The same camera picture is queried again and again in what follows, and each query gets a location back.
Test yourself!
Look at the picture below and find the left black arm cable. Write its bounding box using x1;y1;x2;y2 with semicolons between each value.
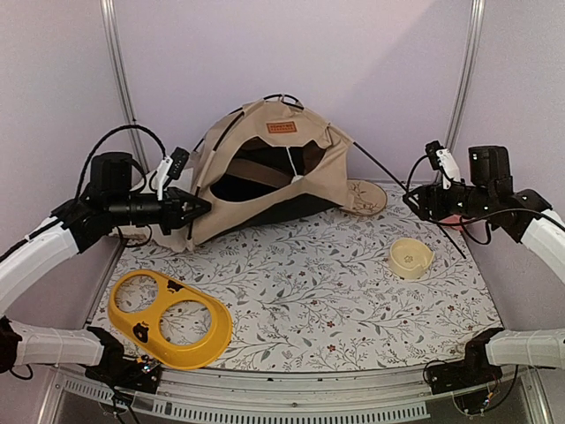
74;124;171;200

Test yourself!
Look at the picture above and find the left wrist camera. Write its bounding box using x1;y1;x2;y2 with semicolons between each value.
154;147;190;201

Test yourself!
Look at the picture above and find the yellow double bowl holder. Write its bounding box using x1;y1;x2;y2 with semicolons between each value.
108;269;233;370

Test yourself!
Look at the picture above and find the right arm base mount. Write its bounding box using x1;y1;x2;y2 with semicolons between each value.
423;328;502;394

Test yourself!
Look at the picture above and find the right aluminium frame post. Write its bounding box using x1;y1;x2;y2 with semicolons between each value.
441;1;486;151

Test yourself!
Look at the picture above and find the white pompom toy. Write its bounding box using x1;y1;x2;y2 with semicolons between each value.
286;147;304;184

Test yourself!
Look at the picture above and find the cream ceramic pet bowl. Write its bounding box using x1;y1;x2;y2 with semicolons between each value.
388;238;435;280

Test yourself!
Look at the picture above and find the aluminium frame post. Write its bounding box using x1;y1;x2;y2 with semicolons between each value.
100;0;149;171
441;1;486;151

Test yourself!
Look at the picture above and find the floral patterned table mat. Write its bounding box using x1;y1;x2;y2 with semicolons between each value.
113;184;501;373

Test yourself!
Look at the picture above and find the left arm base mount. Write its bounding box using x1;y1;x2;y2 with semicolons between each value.
83;326;162;394

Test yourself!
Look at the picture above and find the black tent pole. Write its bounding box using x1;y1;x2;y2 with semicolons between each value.
186;95;326;248
282;92;467;260

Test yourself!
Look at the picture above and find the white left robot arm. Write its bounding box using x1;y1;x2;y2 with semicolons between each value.
1;152;212;383

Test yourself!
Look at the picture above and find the left aluminium frame post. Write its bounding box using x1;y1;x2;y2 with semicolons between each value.
100;0;149;171

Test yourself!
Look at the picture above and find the white fluffy cushion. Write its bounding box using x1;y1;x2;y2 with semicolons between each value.
112;225;153;248

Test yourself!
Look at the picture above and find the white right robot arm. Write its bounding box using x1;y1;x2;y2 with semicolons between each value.
403;141;564;385

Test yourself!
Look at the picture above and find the beige fabric pet tent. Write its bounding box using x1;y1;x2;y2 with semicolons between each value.
152;94;353;252

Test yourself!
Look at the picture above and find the pink plastic bowl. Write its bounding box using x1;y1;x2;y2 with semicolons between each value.
441;215;470;234

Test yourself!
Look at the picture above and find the aluminium front rail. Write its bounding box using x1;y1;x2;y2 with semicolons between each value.
38;366;557;423

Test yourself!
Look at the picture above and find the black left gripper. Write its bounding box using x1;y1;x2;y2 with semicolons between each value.
107;185;211;234

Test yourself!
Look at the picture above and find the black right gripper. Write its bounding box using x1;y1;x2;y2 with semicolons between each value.
403;180;494;221

